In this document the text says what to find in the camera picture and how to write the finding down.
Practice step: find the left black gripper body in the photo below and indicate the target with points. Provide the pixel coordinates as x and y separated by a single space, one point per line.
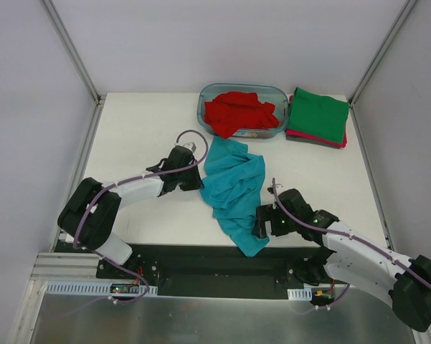
188 175

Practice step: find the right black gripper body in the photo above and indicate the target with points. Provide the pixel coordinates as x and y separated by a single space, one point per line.
266 220

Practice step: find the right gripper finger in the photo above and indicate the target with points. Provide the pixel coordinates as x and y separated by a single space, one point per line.
260 229
265 212

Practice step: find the teal t shirt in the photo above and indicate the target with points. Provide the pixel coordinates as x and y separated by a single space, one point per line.
232 188

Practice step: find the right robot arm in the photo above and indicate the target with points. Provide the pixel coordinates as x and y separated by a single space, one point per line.
399 281

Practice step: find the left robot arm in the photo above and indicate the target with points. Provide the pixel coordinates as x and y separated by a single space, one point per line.
90 221

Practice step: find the red t shirt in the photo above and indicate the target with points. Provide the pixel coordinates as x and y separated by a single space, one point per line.
231 111

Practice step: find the folded pink t shirt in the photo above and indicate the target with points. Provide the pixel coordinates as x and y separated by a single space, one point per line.
315 138

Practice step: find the folded green t shirt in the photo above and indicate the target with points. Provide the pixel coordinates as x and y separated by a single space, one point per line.
319 114

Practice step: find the clear blue plastic bin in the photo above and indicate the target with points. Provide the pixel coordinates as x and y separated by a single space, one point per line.
265 94

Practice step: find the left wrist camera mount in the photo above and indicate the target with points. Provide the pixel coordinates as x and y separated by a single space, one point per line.
191 146

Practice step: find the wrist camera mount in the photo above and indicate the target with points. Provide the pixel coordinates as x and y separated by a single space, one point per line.
191 146
275 188

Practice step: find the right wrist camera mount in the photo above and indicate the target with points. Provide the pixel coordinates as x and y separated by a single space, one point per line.
275 188

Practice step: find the right white cable duct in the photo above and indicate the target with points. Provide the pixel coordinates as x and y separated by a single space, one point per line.
304 294

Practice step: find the white cable duct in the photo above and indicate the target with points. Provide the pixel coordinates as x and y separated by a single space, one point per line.
99 289
304 294

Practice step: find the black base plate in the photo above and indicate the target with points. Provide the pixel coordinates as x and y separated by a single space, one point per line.
220 272

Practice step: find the right aluminium table rail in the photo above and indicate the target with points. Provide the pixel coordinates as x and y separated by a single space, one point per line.
374 189

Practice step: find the aluminium table rail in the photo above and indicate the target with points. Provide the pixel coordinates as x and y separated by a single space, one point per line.
83 154
374 189

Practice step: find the left aluminium table rail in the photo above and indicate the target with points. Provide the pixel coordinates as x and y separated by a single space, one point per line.
83 154

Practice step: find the left white cable duct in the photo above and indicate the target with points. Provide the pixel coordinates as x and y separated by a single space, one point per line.
99 289

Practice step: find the left aluminium frame post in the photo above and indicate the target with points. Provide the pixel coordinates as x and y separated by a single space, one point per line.
70 49

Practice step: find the aluminium frame post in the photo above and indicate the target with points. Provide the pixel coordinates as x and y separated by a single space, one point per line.
387 42
70 49

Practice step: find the right aluminium frame post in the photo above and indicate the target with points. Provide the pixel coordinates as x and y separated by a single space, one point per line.
387 42

